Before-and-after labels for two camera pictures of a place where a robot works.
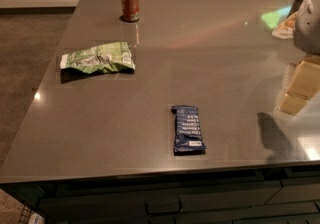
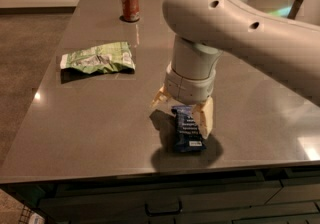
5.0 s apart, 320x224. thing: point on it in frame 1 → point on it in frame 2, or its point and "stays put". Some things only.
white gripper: x=308 y=26 → x=188 y=89
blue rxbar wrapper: x=188 y=130 stays put
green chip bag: x=109 y=57 stays put
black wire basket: x=25 y=215 stays put
